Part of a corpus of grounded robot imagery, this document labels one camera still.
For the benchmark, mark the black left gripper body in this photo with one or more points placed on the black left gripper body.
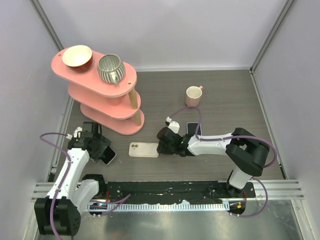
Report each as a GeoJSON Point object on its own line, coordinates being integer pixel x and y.
{"type": "Point", "coordinates": [101, 143]}

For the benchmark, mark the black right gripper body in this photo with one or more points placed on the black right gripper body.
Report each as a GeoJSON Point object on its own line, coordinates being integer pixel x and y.
{"type": "Point", "coordinates": [168, 149]}

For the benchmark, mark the white-edged black phone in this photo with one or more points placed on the white-edged black phone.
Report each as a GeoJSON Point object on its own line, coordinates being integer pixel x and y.
{"type": "Point", "coordinates": [108, 155]}

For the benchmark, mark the lilac phone case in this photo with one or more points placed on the lilac phone case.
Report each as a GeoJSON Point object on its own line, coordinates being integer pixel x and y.
{"type": "Point", "coordinates": [188, 128]}

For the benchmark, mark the dark blue phone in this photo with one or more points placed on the dark blue phone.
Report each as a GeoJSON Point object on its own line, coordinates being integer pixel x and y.
{"type": "Point", "coordinates": [193, 128]}

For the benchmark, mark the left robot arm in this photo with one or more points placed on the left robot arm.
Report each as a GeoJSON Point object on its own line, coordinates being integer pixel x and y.
{"type": "Point", "coordinates": [59, 212]}

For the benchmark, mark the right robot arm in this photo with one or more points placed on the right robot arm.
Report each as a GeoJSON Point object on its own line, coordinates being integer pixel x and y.
{"type": "Point", "coordinates": [248, 152]}

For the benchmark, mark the beige phone case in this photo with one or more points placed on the beige phone case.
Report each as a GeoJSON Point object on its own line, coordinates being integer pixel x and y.
{"type": "Point", "coordinates": [143, 150]}

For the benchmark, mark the pink tiered wooden shelf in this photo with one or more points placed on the pink tiered wooden shelf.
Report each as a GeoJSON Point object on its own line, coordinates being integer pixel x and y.
{"type": "Point", "coordinates": [117, 107]}

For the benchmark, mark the pink ceramic mug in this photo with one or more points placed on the pink ceramic mug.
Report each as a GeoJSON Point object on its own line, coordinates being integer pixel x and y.
{"type": "Point", "coordinates": [193, 96]}

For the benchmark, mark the grey striped mug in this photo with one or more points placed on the grey striped mug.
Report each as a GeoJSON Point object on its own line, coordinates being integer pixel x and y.
{"type": "Point", "coordinates": [111, 69]}

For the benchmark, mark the cream bowl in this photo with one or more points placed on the cream bowl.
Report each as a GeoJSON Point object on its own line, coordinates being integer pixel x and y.
{"type": "Point", "coordinates": [78, 58]}

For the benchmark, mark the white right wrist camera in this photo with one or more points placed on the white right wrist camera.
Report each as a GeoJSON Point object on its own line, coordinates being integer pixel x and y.
{"type": "Point", "coordinates": [172, 125]}

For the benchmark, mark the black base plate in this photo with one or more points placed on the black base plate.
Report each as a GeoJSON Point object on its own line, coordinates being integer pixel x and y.
{"type": "Point", "coordinates": [173, 192]}

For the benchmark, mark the white slotted cable duct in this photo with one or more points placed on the white slotted cable duct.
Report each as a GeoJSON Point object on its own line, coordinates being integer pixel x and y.
{"type": "Point", "coordinates": [96, 208]}

